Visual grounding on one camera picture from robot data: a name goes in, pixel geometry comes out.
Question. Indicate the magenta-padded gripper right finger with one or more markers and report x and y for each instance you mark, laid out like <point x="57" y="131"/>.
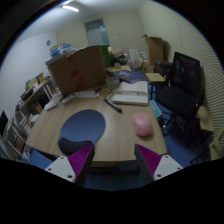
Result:
<point x="161" y="165"/>

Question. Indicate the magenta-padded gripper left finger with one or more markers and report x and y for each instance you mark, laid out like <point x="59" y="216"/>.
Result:
<point x="65" y="166"/>

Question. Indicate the pink computer mouse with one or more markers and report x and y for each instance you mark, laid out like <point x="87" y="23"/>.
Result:
<point x="142" y="124"/>

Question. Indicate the blue mouse pad, black wrist rest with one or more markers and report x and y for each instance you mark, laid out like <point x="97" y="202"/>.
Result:
<point x="82" y="126"/>

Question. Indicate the teal box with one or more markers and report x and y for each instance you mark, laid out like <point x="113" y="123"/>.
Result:
<point x="155" y="108"/>

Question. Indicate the white flat device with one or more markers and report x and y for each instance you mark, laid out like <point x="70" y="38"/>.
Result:
<point x="52" y="103"/>

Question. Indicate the white remote control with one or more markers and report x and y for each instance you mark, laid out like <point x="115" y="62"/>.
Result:
<point x="69" y="98"/>

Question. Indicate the white shelf unit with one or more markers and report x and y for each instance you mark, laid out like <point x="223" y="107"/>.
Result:
<point x="25" y="110"/>

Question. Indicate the black office chair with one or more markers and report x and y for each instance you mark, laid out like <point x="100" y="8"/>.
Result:
<point x="178" y="96"/>

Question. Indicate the black marker pen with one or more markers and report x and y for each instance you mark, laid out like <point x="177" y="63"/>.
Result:
<point x="113" y="106"/>

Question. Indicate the white open book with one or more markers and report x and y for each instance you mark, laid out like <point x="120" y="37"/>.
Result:
<point x="131" y="93"/>

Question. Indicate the small wooden side table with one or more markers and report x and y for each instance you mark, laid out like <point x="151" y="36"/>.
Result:
<point x="155" y="77"/>

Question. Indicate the blue book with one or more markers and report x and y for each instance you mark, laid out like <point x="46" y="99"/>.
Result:
<point x="131" y="76"/>

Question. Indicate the clear plastic container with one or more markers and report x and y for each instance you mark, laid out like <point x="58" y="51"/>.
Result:
<point x="112" y="82"/>

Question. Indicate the large brown cardboard box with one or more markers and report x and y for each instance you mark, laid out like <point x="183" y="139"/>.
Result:
<point x="78" y="70"/>

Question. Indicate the tall open cardboard box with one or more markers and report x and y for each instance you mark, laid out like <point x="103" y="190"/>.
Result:
<point x="155" y="50"/>

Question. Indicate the blue and white box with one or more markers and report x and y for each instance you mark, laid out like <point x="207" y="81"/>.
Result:
<point x="60" y="48"/>

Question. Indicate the green board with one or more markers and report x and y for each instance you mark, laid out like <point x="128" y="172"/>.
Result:
<point x="106" y="56"/>

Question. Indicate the grey door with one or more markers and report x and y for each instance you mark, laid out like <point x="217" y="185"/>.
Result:
<point x="96" y="33"/>

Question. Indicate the ceiling light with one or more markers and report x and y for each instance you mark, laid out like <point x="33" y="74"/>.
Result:
<point x="70" y="8"/>

